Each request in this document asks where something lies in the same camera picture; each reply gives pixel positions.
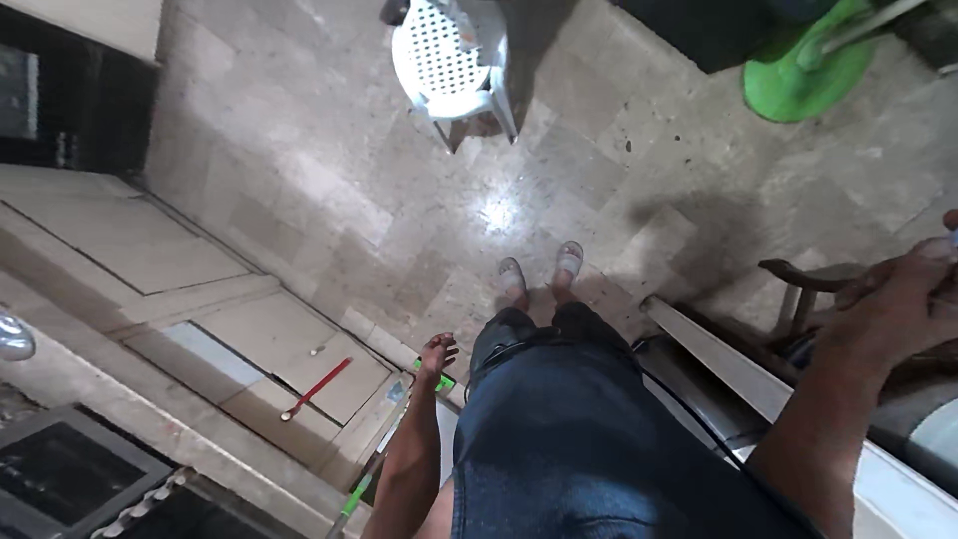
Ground person's left hand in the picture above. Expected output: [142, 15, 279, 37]
[419, 332, 459, 377]

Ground person's right hand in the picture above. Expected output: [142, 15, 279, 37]
[814, 237, 958, 374]

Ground person's right forearm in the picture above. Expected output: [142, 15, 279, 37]
[747, 344, 892, 539]

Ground person's left forearm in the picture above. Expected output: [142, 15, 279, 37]
[361, 368, 443, 539]

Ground bright green plastic object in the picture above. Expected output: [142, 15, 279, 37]
[414, 358, 456, 394]

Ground person's legs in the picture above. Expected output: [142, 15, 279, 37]
[469, 240, 642, 383]

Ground wooden chair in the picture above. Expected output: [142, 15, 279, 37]
[757, 258, 862, 338]

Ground person's body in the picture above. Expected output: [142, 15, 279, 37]
[427, 333, 827, 539]

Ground green and grey pole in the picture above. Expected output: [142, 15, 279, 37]
[326, 393, 413, 539]

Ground white round container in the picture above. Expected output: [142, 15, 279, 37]
[909, 397, 958, 484]

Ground beige kitchen cabinet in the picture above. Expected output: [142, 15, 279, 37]
[0, 165, 413, 491]

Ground green round fan base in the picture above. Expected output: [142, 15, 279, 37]
[742, 0, 929, 124]

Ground long white-edged table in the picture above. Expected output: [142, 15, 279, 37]
[641, 294, 958, 539]

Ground white plastic chair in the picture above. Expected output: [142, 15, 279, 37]
[391, 0, 519, 156]

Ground black gas stove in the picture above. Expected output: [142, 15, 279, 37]
[0, 403, 181, 539]

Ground black appliance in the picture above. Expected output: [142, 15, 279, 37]
[0, 3, 161, 179]

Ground shiny metal vessel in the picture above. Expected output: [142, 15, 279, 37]
[0, 310, 37, 362]

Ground red strap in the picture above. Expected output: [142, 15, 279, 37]
[280, 357, 353, 422]

